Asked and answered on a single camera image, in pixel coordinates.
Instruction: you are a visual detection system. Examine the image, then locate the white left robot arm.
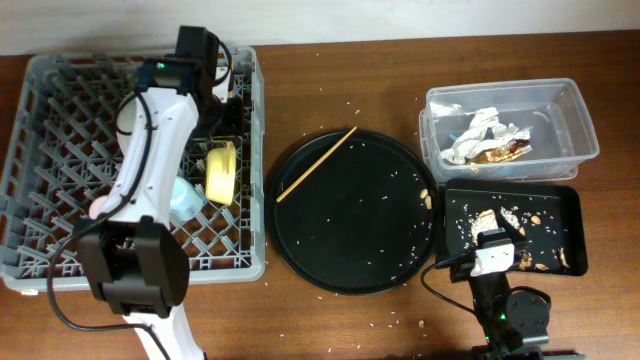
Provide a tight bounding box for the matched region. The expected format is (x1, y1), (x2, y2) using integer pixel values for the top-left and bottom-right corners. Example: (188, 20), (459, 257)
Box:
(63, 26), (244, 359)

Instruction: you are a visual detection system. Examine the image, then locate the wooden chopstick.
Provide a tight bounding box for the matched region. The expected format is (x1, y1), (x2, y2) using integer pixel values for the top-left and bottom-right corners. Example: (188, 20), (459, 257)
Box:
(276, 126), (358, 203)
(224, 141), (235, 175)

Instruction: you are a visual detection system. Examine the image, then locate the white paper napkin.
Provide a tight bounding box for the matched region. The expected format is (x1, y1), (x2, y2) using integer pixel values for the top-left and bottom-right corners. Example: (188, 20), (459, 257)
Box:
(440, 107), (531, 166)

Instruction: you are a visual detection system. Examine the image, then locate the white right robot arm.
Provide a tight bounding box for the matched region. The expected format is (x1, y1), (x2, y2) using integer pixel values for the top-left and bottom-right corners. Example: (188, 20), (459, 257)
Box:
(420, 228), (586, 360)

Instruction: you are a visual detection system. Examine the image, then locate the pile of food scraps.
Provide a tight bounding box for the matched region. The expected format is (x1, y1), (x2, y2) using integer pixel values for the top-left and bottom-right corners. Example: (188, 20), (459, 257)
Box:
(464, 208), (551, 272)

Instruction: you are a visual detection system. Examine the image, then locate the grey round plate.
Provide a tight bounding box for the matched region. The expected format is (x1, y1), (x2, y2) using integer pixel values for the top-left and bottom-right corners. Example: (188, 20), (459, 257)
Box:
(116, 92), (136, 155)

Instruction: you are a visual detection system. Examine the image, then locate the grey plastic dishwasher rack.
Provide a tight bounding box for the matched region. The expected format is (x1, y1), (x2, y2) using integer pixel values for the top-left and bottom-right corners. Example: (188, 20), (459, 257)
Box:
(1, 46), (266, 295)

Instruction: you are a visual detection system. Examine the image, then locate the brown gold snack wrapper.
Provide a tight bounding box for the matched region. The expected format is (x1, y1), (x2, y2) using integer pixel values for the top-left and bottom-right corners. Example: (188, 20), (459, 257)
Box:
(468, 140), (532, 164)

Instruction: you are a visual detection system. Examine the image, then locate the light blue plastic cup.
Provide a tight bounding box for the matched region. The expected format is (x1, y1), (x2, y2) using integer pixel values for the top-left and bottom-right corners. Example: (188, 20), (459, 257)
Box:
(170, 177), (204, 222)

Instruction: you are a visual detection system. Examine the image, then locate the round black tray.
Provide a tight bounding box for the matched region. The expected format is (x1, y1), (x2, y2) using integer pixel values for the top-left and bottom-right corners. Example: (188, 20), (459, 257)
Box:
(265, 130), (444, 295)

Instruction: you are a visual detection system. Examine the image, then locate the black rectangular food-waste tray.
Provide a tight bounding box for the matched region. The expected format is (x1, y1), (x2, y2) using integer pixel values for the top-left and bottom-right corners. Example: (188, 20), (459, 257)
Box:
(436, 179), (588, 276)

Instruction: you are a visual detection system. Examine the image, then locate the clear plastic waste bin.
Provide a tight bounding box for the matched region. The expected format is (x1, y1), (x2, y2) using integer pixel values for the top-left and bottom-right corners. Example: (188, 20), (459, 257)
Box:
(419, 78), (600, 183)

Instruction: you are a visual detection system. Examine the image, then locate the pink plastic cup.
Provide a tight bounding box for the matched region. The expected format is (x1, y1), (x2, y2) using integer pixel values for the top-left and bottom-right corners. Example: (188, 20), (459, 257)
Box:
(89, 195), (108, 220)

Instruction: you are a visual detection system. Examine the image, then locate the yellow plastic bowl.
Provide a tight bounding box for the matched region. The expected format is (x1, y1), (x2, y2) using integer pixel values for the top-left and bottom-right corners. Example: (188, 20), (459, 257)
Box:
(205, 140), (236, 206)

